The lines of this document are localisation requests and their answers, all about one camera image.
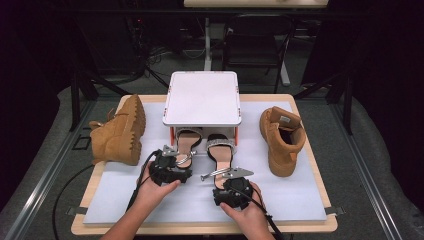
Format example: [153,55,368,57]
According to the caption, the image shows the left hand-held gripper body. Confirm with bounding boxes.
[148,144,183,186]

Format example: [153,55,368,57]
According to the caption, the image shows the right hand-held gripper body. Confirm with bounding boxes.
[221,167,255,210]

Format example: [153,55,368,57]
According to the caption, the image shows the black silver-strap sandal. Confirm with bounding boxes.
[174,127,203,170]
[199,133,249,191]

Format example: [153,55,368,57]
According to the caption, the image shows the tan suede boot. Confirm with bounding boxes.
[88,94,147,167]
[259,105,307,177]

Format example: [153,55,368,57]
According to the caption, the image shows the white shoe rack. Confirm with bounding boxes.
[162,70,243,148]

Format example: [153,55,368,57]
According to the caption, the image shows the person's right hand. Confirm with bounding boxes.
[219,182,269,231]

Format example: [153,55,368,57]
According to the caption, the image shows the person's left hand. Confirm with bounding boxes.
[134,161,181,213]

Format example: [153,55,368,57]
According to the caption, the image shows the white foam mat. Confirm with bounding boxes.
[83,100,328,224]

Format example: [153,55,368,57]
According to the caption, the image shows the grey tape piece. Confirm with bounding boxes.
[65,206,88,216]
[324,206,347,216]

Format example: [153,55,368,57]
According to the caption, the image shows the black metal stand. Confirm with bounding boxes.
[68,71,131,133]
[293,71,354,136]

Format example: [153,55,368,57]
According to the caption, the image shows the white desk with legs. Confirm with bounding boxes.
[183,0,329,87]

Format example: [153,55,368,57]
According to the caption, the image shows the black chair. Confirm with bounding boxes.
[222,13,298,94]

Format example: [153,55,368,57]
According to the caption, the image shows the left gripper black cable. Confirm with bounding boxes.
[52,149,162,240]

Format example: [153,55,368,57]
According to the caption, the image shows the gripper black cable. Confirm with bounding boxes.
[52,149,162,240]
[229,187,285,240]

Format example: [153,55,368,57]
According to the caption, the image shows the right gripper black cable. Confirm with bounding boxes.
[229,187,285,240]

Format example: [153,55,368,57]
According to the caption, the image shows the tangle of floor cables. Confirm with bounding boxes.
[131,19,208,73]

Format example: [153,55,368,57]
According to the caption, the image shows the aluminium frame rail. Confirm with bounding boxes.
[4,99,98,240]
[329,99,404,240]

